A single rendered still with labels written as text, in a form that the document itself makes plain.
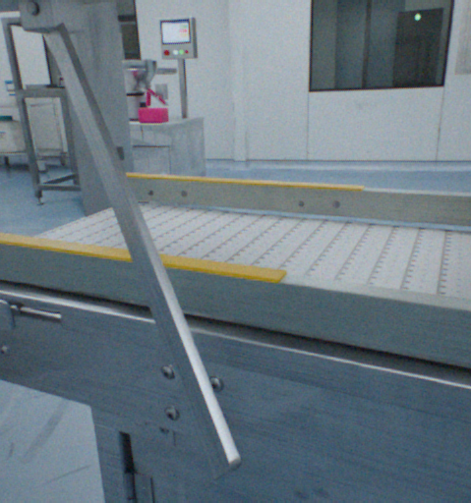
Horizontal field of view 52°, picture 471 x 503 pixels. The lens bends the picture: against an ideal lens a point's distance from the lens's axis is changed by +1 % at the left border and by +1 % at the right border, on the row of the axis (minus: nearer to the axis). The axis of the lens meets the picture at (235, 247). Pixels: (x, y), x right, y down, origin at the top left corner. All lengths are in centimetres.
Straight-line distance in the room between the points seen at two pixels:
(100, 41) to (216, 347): 49
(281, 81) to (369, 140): 119
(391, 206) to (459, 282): 16
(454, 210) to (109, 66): 48
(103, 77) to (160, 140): 239
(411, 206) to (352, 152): 513
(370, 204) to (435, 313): 28
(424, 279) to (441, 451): 14
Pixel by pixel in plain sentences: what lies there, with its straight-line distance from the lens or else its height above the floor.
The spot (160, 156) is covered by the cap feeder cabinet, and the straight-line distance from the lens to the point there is 311.
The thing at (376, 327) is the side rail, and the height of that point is 85.
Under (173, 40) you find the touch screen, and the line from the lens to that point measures 345.
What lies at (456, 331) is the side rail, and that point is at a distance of 29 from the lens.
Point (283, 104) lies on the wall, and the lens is 571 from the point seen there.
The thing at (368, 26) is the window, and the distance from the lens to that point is 563.
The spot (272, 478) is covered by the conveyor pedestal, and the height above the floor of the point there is 67.
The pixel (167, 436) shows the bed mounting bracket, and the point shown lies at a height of 68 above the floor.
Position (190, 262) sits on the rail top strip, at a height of 87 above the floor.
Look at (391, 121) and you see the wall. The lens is 562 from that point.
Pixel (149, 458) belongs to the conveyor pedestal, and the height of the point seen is 63.
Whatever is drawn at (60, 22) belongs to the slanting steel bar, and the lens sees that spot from 36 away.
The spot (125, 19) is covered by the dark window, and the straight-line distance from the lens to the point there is 640.
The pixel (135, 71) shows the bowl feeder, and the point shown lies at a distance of 335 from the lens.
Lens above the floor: 99
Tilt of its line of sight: 19 degrees down
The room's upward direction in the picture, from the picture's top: 2 degrees counter-clockwise
